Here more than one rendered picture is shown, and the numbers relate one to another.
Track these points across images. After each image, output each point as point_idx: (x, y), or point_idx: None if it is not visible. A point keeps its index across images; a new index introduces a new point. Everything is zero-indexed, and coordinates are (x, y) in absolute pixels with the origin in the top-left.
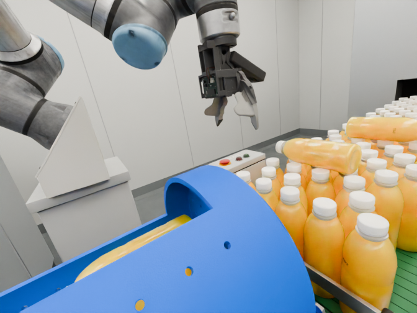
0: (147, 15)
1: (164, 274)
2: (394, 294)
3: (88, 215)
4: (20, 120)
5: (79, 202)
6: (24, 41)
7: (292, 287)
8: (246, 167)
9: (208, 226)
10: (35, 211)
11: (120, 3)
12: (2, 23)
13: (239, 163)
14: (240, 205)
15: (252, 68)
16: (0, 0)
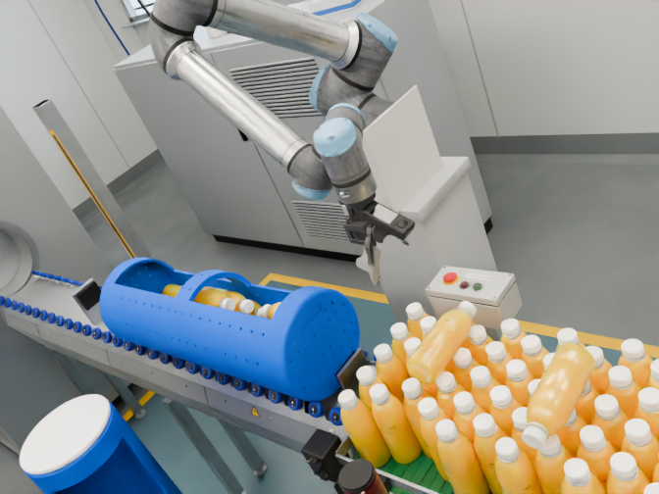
0: (303, 176)
1: (247, 326)
2: (399, 476)
3: (386, 236)
4: None
5: None
6: (340, 51)
7: (274, 365)
8: (462, 301)
9: (264, 323)
10: (347, 215)
11: (289, 170)
12: (319, 52)
13: (454, 291)
14: (277, 326)
15: (383, 227)
16: (313, 37)
